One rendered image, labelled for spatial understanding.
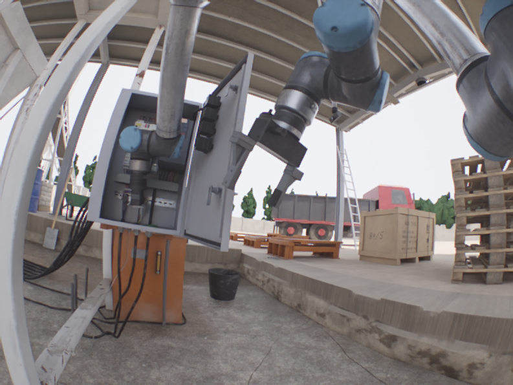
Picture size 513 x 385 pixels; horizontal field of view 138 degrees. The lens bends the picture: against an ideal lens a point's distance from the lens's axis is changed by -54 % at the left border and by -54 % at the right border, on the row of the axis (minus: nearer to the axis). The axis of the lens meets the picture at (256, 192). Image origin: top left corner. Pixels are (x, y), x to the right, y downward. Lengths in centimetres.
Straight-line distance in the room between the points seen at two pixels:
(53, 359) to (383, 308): 152
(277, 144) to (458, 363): 125
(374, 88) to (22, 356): 90
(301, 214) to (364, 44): 875
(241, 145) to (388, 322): 127
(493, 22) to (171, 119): 78
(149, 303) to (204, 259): 188
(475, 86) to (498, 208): 157
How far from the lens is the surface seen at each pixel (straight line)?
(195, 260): 321
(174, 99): 66
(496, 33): 39
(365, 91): 41
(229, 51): 584
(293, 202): 903
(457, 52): 55
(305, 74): 47
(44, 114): 62
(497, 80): 40
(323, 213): 907
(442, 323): 127
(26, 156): 58
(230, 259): 332
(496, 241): 195
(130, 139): 78
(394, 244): 309
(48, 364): 76
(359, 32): 32
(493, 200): 197
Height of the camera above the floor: 71
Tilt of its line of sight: 10 degrees up
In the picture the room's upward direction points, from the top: 6 degrees clockwise
